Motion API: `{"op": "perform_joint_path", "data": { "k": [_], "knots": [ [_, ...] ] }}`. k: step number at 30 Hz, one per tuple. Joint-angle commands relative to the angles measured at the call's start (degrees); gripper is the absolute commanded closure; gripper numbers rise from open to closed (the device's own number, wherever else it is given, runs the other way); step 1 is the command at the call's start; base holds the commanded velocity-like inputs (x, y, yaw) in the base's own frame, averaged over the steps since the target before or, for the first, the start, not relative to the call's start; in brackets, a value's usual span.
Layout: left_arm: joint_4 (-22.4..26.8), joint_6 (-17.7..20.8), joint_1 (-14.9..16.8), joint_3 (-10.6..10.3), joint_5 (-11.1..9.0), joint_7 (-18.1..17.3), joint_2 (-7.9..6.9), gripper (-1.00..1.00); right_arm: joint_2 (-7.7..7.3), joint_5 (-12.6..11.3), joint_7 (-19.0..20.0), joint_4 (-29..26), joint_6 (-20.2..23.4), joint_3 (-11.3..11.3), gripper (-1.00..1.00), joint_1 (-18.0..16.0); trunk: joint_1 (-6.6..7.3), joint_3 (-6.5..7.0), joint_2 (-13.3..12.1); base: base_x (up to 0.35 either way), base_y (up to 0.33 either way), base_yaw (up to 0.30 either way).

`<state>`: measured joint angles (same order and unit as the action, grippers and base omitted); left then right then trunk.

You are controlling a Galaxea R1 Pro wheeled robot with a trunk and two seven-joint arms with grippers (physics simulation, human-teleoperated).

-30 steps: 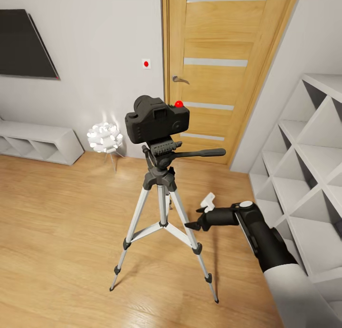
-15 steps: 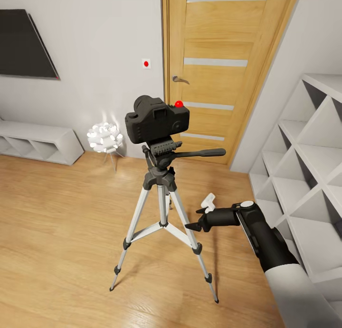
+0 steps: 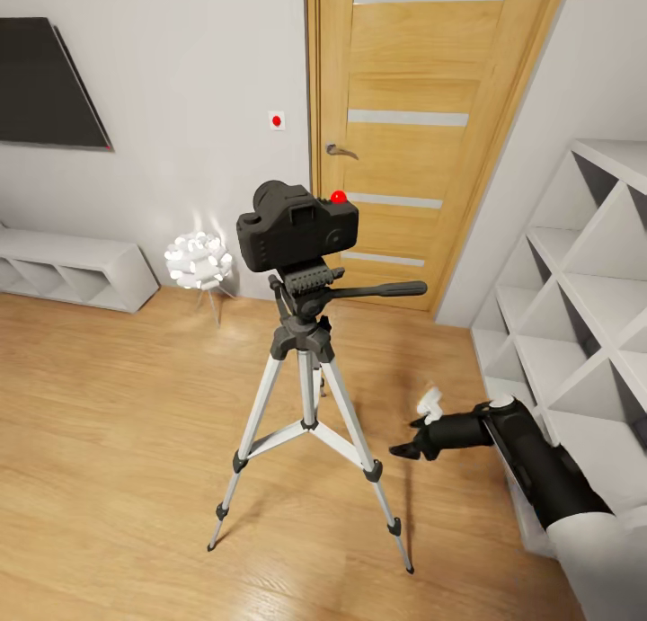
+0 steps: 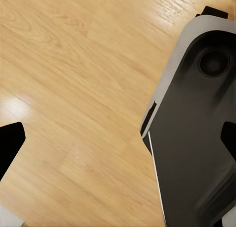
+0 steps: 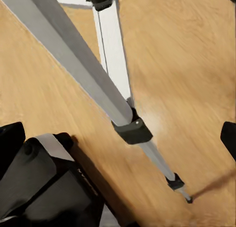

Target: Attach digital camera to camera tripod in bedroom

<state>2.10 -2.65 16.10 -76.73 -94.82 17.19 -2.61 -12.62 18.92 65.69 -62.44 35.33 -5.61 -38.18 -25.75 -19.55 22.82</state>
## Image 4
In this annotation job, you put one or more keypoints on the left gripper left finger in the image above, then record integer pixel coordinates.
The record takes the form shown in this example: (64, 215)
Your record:
(12, 137)

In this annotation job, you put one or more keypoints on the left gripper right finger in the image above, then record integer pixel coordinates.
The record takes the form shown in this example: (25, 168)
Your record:
(228, 137)

